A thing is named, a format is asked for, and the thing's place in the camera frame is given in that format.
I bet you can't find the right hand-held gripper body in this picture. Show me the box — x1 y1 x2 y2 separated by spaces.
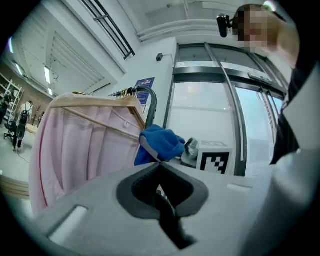
180 136 233 176

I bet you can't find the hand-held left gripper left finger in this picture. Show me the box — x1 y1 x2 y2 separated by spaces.
32 136 181 256

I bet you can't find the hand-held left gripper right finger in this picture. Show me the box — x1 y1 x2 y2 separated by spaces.
161 163 275 256

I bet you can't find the blue cloth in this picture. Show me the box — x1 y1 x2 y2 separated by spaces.
134 124 187 166

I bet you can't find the dark grey coat rack pole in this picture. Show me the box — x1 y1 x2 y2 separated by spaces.
107 86 158 130

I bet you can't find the white shelving rack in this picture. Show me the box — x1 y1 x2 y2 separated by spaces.
0 73 25 121

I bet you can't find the glass sliding door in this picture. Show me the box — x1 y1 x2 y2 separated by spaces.
163 42 291 177

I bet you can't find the pink garment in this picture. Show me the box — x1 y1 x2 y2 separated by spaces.
28 92 143 218

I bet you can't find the stack of wooden boards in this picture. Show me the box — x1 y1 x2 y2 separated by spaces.
0 174 31 201

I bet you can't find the grey door sensor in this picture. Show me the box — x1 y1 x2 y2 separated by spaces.
247 70 272 83

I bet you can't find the wooden clothes hanger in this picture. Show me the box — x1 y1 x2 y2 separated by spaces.
47 92 146 141

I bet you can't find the black office chair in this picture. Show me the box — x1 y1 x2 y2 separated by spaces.
3 119 18 141

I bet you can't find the row of metal hanger hooks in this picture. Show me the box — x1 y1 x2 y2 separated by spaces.
107 86 140 99

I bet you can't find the white ceiling pipe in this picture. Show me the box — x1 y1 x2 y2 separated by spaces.
136 18 221 42

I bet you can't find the person's head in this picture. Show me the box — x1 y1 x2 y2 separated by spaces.
232 3 301 68

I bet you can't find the black metal railing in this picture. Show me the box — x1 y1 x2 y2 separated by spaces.
81 0 136 60

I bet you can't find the blue wall poster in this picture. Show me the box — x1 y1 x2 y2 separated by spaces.
134 76 156 107

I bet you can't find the black head-worn camera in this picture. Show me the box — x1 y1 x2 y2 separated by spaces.
216 14 233 38

